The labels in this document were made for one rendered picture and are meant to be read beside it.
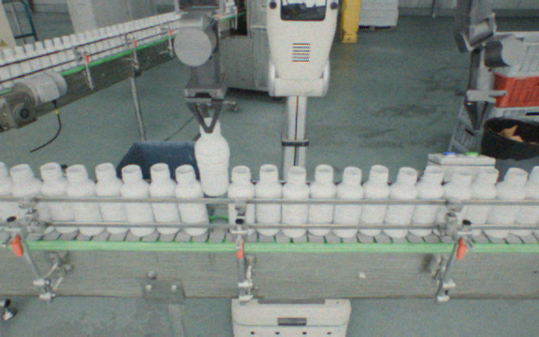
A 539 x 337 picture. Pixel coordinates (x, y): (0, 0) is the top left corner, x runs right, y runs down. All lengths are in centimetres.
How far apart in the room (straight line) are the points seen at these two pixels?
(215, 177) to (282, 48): 62
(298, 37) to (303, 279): 76
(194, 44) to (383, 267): 64
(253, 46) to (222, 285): 378
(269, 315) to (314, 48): 109
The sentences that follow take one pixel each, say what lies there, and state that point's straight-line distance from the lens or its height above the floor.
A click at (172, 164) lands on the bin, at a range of 145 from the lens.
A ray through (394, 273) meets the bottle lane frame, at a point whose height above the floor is 91.
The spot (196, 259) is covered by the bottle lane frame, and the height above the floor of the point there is 95.
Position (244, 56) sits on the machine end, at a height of 53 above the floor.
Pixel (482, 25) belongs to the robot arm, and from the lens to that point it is 104.
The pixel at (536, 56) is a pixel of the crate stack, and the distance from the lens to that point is 303.
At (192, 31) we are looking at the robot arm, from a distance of 57.
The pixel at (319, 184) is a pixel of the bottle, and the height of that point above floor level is 113.
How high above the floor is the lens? 155
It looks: 30 degrees down
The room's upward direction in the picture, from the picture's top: 1 degrees clockwise
